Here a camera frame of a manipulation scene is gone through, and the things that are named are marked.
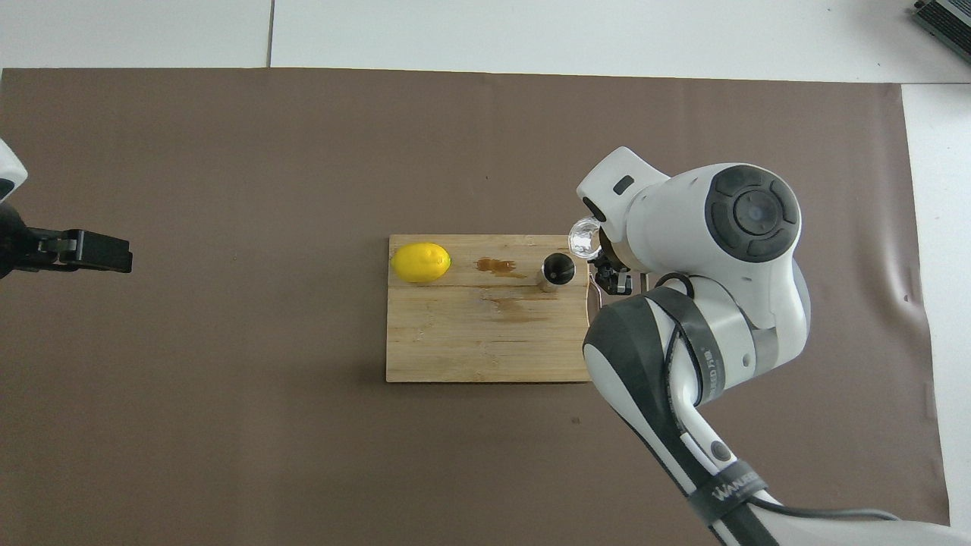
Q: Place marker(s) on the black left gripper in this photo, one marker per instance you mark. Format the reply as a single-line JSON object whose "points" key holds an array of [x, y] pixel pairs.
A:
{"points": [[14, 246]]}

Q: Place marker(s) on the clear glass cup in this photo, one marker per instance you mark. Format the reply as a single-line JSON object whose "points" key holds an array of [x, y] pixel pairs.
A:
{"points": [[584, 237]]}

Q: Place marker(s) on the steel double jigger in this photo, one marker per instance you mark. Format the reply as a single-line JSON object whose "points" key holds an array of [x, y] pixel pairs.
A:
{"points": [[556, 271]]}

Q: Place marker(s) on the wooden cutting board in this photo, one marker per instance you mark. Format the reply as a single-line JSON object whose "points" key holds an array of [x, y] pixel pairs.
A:
{"points": [[485, 334]]}

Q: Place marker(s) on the yellow lemon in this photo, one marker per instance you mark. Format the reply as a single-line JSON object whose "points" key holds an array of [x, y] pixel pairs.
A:
{"points": [[419, 262]]}

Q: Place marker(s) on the brown paper table mat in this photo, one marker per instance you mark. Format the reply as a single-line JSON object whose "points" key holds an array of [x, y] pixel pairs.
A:
{"points": [[303, 152]]}

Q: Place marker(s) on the grey ribbed device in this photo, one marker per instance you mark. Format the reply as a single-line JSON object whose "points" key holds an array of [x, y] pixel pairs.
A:
{"points": [[947, 19]]}

